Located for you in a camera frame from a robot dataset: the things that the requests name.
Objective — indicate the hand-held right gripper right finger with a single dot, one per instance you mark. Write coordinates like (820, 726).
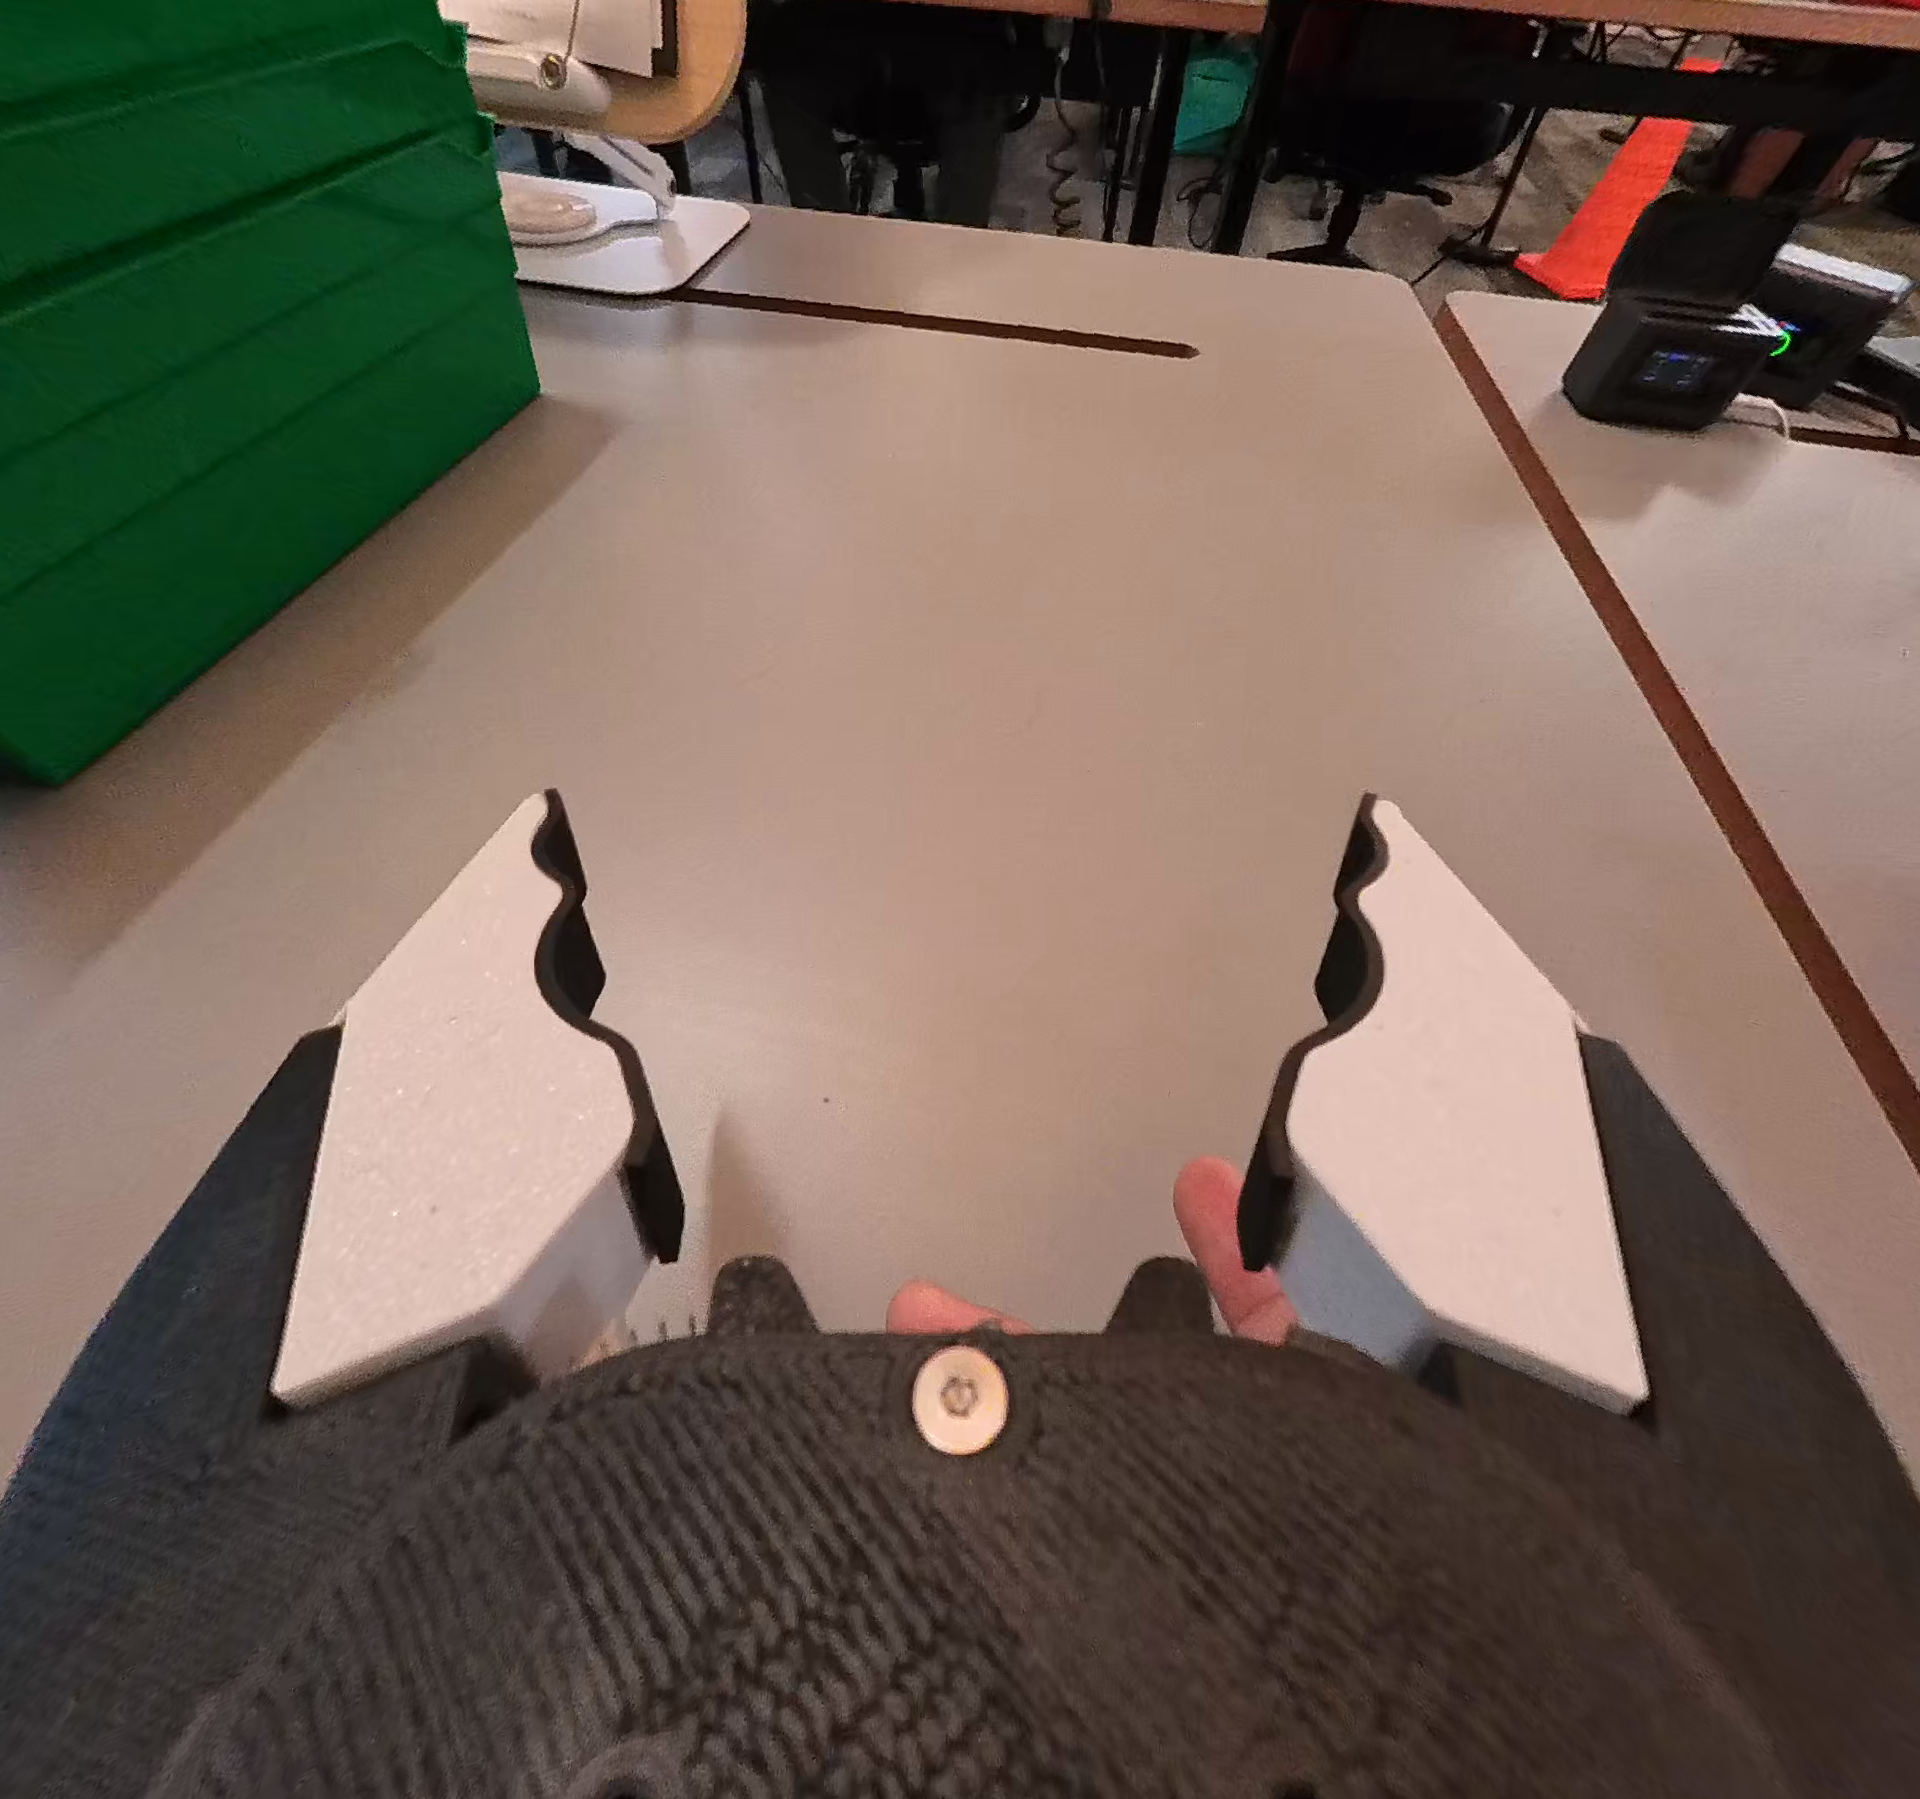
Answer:
(1470, 1169)

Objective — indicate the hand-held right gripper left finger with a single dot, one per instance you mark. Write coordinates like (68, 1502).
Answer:
(466, 1142)

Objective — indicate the person's right hand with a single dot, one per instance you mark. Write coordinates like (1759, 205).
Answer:
(1225, 1244)

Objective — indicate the black charger box with display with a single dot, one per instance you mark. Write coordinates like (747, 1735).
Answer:
(1664, 362)

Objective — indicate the black flat device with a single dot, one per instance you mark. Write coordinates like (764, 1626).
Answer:
(1897, 374)

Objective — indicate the black device with green light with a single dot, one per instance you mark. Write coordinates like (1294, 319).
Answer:
(1835, 301)

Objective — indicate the orange traffic cone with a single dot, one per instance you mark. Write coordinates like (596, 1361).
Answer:
(1621, 210)

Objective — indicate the black office chair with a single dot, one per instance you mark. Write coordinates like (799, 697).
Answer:
(1393, 133)

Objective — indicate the teal bag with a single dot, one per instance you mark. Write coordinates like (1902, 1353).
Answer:
(1216, 105)

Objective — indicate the instruction sheet on stand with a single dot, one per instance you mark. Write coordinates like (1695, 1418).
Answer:
(710, 2)

